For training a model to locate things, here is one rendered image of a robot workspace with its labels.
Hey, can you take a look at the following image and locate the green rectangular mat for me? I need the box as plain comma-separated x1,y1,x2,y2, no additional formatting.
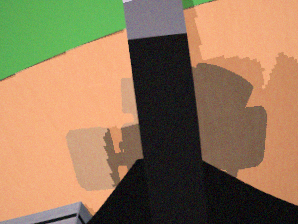
0,0,126,80

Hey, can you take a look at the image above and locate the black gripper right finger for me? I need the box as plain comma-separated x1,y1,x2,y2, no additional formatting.
202,160,298,224

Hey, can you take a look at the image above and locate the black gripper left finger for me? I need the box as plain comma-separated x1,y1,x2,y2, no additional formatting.
88,159,153,224

